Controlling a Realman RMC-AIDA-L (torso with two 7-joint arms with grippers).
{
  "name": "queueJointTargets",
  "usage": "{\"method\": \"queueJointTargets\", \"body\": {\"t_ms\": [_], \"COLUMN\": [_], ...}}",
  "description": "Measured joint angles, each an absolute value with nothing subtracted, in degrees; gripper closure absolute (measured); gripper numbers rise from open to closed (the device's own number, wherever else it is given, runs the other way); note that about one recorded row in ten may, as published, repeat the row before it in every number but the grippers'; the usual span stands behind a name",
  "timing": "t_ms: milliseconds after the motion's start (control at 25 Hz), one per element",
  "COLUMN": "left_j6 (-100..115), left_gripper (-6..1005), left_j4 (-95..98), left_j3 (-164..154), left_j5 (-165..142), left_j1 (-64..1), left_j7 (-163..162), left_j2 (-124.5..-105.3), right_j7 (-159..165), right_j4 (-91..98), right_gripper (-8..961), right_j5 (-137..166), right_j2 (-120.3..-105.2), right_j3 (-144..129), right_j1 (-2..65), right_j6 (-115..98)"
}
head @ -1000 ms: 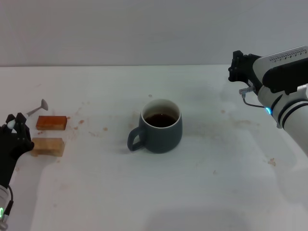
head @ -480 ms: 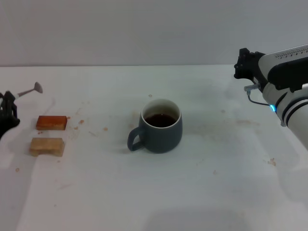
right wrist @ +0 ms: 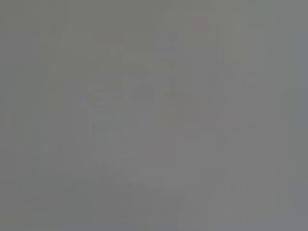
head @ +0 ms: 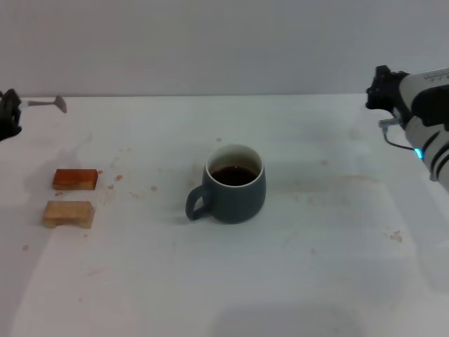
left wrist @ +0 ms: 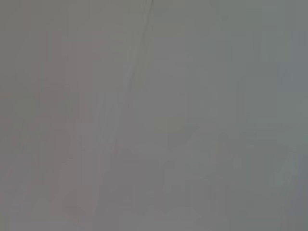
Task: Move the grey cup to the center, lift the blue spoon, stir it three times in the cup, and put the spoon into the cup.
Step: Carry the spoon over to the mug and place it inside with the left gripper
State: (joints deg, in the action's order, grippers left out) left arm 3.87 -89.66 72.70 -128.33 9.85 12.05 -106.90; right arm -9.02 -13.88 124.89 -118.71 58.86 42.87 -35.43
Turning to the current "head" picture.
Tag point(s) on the dark red wooden block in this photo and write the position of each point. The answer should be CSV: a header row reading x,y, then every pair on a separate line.
x,y
75,179

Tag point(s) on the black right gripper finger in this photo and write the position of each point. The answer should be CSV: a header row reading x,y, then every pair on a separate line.
x,y
382,77
377,100

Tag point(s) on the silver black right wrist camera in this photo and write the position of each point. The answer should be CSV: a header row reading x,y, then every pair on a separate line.
x,y
428,94

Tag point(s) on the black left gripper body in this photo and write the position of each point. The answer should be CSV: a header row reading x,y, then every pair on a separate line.
x,y
3,123

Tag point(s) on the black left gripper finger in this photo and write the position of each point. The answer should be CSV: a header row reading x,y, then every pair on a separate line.
x,y
12,100
14,123

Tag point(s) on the grey ceramic coffee cup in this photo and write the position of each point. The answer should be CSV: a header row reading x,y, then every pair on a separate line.
x,y
238,203

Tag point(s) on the light tan wooden block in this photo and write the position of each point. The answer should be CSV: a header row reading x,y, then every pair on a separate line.
x,y
70,212

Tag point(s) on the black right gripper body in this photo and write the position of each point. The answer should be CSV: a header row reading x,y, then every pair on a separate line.
x,y
398,94

